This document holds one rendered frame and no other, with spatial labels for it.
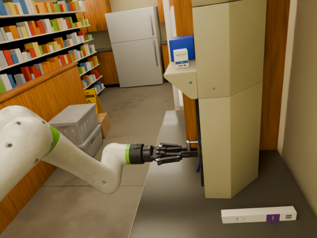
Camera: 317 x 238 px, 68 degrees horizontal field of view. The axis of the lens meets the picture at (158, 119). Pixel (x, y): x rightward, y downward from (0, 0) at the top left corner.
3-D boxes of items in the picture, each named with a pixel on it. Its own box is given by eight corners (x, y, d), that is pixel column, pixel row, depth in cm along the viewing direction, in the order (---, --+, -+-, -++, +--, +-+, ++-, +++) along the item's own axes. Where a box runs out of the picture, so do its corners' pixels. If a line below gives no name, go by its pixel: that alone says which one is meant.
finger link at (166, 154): (156, 150, 104) (155, 152, 103) (181, 151, 101) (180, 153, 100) (157, 157, 106) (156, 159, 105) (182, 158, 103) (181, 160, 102)
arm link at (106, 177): (64, 126, 83) (45, 134, 88) (52, 154, 76) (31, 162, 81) (128, 171, 105) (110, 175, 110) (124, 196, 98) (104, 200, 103)
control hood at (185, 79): (198, 75, 114) (196, 54, 109) (198, 99, 85) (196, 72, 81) (174, 77, 116) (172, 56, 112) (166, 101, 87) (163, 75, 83)
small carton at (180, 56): (187, 63, 94) (186, 48, 91) (188, 66, 89) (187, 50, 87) (174, 65, 94) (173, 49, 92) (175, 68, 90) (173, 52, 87)
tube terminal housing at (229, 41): (250, 155, 128) (255, -3, 96) (265, 199, 100) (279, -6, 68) (203, 156, 133) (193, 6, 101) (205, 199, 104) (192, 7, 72)
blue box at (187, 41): (195, 55, 108) (193, 34, 104) (195, 59, 99) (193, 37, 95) (173, 57, 110) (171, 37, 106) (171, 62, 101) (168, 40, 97)
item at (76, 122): (102, 123, 347) (96, 102, 333) (84, 145, 293) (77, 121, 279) (76, 124, 355) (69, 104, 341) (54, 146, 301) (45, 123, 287)
